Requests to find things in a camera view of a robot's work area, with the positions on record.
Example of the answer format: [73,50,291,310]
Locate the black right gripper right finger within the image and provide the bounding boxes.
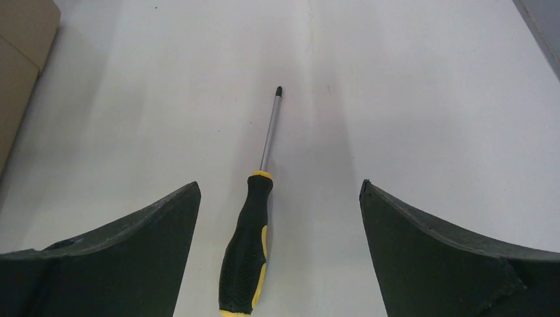
[359,180,559,316]

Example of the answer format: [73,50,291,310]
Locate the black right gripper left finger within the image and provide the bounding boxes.
[1,182,201,316]

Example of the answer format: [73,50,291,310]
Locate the black yellow screwdriver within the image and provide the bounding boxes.
[219,86,283,316]

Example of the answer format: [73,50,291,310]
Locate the tan plastic toolbox bin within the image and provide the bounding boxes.
[1,0,61,170]

